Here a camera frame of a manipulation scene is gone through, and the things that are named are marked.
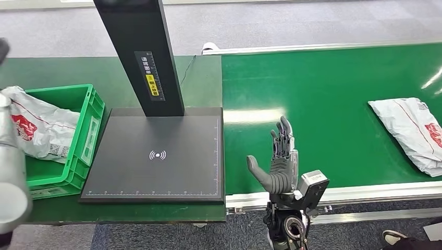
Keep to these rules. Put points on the aluminium conveyor frame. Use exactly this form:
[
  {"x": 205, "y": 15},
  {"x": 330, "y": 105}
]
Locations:
[{"x": 380, "y": 191}]

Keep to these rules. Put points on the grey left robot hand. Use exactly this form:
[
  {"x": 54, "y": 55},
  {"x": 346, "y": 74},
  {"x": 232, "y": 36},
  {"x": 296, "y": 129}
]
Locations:
[{"x": 3, "y": 50}]

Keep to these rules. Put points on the black yellow scanner label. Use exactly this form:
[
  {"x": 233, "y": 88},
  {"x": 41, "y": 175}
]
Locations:
[{"x": 150, "y": 76}]

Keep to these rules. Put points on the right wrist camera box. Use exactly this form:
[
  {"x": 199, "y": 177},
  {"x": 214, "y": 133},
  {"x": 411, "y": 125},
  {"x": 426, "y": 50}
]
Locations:
[{"x": 312, "y": 188}]

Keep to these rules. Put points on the black inbound scanner machine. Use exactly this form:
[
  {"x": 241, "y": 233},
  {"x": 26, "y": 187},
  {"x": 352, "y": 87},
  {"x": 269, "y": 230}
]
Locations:
[{"x": 155, "y": 165}]

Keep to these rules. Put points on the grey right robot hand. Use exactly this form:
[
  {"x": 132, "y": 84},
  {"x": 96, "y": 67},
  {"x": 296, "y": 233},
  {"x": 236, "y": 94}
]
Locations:
[{"x": 281, "y": 176}]

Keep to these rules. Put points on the green conveyor belt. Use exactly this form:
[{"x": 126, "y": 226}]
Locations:
[{"x": 328, "y": 86}]

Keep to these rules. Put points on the white red-print parcel bag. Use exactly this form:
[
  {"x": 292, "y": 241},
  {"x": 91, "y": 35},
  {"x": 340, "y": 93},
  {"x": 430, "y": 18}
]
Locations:
[
  {"x": 411, "y": 131},
  {"x": 45, "y": 131}
]

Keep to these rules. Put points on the flat white red-print parcel bag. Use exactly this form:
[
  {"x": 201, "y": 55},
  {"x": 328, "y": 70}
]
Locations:
[{"x": 411, "y": 131}]

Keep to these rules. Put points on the white conveyor roller end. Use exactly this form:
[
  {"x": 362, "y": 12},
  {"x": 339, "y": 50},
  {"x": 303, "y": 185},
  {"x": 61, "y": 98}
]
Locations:
[{"x": 208, "y": 46}]

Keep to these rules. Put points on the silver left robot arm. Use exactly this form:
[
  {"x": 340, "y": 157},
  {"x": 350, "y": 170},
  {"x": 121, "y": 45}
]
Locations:
[{"x": 12, "y": 186}]

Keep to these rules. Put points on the green plastic crate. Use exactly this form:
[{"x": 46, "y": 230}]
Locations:
[{"x": 86, "y": 138}]

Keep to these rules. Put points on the person's shoe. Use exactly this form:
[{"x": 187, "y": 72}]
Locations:
[{"x": 392, "y": 236}]

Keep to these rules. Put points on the white paper sheet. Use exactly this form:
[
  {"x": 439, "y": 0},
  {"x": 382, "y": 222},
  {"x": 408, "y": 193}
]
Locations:
[{"x": 433, "y": 231}]

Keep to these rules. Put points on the dark green table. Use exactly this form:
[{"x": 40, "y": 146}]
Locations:
[{"x": 69, "y": 70}]

